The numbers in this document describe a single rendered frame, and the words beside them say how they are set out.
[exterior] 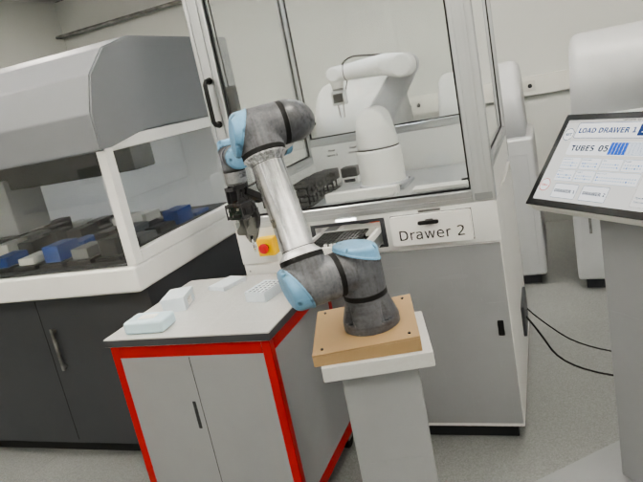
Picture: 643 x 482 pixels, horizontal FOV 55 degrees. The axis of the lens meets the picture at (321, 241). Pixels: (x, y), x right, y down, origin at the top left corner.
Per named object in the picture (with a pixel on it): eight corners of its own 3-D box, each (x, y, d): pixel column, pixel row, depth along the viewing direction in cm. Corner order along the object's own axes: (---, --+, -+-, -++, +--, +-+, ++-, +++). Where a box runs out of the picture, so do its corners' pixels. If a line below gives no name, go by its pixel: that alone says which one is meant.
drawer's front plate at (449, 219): (474, 239, 216) (470, 208, 214) (393, 247, 227) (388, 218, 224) (475, 237, 218) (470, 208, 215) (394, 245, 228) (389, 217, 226)
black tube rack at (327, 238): (355, 263, 209) (351, 246, 208) (307, 268, 216) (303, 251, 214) (371, 244, 229) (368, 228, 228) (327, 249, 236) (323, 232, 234)
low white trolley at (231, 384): (317, 543, 203) (268, 331, 185) (160, 530, 226) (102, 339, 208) (363, 441, 256) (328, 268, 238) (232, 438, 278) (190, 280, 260)
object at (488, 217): (501, 240, 215) (496, 200, 212) (243, 265, 252) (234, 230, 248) (512, 184, 301) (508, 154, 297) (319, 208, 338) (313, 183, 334)
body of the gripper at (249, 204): (227, 222, 211) (219, 187, 208) (242, 215, 218) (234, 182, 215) (245, 221, 207) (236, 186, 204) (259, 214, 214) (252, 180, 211)
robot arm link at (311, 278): (352, 294, 152) (279, 92, 157) (297, 314, 148) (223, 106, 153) (340, 298, 164) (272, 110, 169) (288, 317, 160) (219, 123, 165)
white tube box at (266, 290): (265, 302, 212) (263, 292, 211) (246, 302, 217) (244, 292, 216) (285, 289, 222) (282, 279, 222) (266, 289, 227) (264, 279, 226)
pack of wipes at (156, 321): (177, 321, 211) (174, 309, 210) (163, 333, 203) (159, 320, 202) (140, 324, 216) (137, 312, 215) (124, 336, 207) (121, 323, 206)
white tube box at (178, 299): (187, 310, 221) (183, 296, 220) (163, 314, 222) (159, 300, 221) (195, 297, 234) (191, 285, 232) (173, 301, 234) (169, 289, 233)
